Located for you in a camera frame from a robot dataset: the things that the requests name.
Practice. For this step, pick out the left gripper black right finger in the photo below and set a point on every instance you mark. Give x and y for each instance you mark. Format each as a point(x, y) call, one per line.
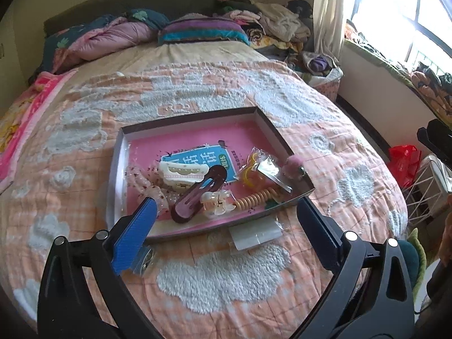
point(323, 233)

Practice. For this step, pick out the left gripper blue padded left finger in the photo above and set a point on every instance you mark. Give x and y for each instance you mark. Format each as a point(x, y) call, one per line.
point(128, 249)

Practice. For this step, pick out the maroon hair clip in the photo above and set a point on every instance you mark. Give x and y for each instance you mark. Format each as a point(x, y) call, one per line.
point(189, 204)

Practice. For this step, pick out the pink pompom hair clip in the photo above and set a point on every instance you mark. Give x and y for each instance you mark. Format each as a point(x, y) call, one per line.
point(293, 168)

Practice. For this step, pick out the clear butterfly claw clip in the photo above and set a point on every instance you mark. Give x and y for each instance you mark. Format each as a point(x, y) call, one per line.
point(217, 203)

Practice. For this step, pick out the blue small clip box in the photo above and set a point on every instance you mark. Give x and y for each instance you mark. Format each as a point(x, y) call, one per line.
point(143, 261)

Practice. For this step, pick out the red plastic bag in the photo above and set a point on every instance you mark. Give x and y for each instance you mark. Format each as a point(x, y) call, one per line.
point(404, 163)

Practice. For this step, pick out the sheer pink dotted scrunchie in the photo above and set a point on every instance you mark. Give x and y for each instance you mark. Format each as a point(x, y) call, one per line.
point(148, 183)

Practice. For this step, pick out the clear flat plastic bag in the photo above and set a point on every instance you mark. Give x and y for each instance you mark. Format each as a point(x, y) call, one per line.
point(256, 232)

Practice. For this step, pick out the cream white claw clip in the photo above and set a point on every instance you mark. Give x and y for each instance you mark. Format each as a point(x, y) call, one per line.
point(181, 177)

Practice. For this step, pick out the yellow rings in plastic bag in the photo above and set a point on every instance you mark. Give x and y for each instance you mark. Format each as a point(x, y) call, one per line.
point(261, 171)

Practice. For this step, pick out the shallow pink-lined cardboard box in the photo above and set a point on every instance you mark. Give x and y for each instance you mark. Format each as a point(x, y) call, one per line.
point(242, 140)

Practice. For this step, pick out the floral laundry basket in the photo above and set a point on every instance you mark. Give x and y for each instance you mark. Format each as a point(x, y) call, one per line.
point(321, 73)

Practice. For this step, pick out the cream curtain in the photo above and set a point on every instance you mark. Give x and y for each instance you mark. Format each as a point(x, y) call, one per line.
point(329, 27)

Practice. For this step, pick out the pink cartoon blanket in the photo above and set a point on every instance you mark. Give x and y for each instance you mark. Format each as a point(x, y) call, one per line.
point(20, 120)

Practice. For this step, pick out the pile of folded clothes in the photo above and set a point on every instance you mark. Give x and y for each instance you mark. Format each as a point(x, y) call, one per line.
point(267, 24)

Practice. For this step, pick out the beige bed sheet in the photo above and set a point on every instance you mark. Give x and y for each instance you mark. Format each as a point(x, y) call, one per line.
point(146, 56)

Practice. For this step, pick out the pink and navy quilt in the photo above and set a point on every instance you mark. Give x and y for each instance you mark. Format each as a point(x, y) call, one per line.
point(104, 35)

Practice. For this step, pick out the purple teal striped pillow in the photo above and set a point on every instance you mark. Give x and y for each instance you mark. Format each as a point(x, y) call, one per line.
point(203, 29)

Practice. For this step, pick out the dark green headboard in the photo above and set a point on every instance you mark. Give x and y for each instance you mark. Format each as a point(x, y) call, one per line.
point(91, 9)

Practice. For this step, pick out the white wire rack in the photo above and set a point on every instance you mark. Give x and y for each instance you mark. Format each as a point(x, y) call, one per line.
point(426, 198)

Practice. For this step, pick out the window with dark frame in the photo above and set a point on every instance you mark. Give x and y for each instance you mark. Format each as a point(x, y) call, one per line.
point(405, 31)

